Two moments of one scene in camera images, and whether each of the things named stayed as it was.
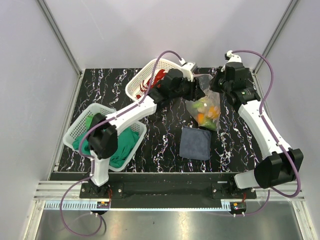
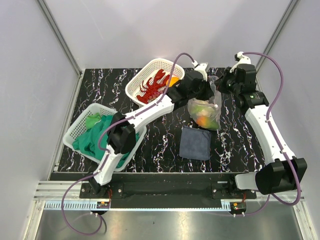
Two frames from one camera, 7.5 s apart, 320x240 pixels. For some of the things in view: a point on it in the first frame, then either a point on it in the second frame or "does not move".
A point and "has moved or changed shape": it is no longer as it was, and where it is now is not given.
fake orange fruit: x=201 y=116 has moved or changed shape
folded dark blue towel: x=195 y=143 does not move
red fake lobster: x=154 y=84 does not move
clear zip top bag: x=206 y=107 does not move
